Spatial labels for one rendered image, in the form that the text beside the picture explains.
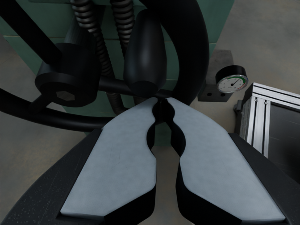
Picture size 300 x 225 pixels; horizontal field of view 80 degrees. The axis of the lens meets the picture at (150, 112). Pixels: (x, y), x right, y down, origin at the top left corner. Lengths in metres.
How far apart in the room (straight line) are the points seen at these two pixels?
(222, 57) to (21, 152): 1.07
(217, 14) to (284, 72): 1.26
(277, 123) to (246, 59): 0.65
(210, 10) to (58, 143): 0.98
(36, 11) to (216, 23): 0.32
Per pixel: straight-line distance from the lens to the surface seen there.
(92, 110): 0.67
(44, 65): 0.20
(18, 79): 1.49
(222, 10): 0.37
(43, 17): 0.42
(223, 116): 1.18
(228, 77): 0.40
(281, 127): 1.03
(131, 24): 0.23
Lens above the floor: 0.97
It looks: 62 degrees down
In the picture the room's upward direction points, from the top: 2 degrees clockwise
